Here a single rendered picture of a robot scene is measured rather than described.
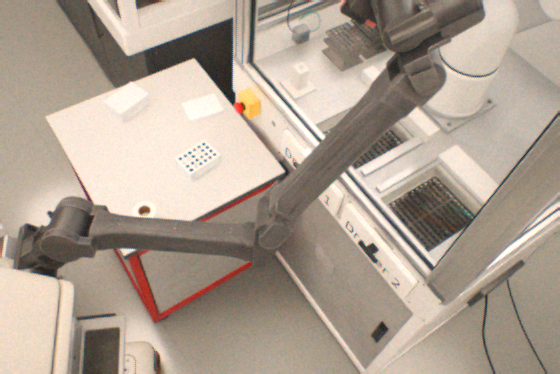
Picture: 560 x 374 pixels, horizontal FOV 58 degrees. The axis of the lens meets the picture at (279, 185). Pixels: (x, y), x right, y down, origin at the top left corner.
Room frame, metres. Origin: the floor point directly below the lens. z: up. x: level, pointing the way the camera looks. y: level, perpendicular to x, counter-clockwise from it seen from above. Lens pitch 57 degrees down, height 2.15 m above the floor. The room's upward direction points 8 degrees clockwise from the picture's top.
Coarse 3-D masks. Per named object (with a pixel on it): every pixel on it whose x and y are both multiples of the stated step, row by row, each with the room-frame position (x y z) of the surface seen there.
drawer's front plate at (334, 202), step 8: (288, 136) 0.99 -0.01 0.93; (288, 144) 0.98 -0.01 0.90; (296, 144) 0.96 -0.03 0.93; (288, 152) 0.98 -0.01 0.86; (296, 152) 0.95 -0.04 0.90; (304, 152) 0.94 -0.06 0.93; (288, 160) 0.98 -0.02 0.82; (296, 160) 0.95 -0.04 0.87; (328, 192) 0.83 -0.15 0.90; (336, 192) 0.81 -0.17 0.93; (328, 200) 0.82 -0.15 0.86; (336, 200) 0.80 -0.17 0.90; (328, 208) 0.81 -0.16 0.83; (336, 208) 0.80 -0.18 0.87
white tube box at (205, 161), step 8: (200, 144) 1.01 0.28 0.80; (208, 144) 1.01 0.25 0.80; (184, 152) 0.97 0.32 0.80; (192, 152) 0.97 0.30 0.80; (200, 152) 0.98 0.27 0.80; (208, 152) 0.98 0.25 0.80; (216, 152) 0.99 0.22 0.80; (176, 160) 0.93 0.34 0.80; (192, 160) 0.94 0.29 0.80; (200, 160) 0.95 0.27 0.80; (208, 160) 0.95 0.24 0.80; (216, 160) 0.97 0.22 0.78; (184, 168) 0.91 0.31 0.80; (192, 168) 0.91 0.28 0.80; (200, 168) 0.92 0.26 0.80; (208, 168) 0.94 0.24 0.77; (192, 176) 0.89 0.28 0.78
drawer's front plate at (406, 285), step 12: (348, 204) 0.78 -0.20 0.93; (348, 216) 0.76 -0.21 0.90; (360, 216) 0.74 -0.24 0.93; (348, 228) 0.74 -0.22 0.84; (360, 228) 0.72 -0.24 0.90; (372, 228) 0.71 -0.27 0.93; (360, 240) 0.70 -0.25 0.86; (372, 240) 0.68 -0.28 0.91; (384, 252) 0.64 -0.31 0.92; (384, 264) 0.63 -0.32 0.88; (396, 264) 0.61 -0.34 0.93; (384, 276) 0.62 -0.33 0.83; (396, 276) 0.59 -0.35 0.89; (408, 276) 0.58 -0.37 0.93; (408, 288) 0.56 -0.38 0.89
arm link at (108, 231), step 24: (96, 216) 0.44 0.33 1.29; (120, 216) 0.45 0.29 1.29; (264, 216) 0.45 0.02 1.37; (48, 240) 0.37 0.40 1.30; (72, 240) 0.38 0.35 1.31; (96, 240) 0.39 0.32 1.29; (120, 240) 0.40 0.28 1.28; (144, 240) 0.41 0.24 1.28; (168, 240) 0.41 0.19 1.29; (192, 240) 0.42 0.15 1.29; (216, 240) 0.42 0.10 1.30; (240, 240) 0.43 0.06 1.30; (264, 264) 0.40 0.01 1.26
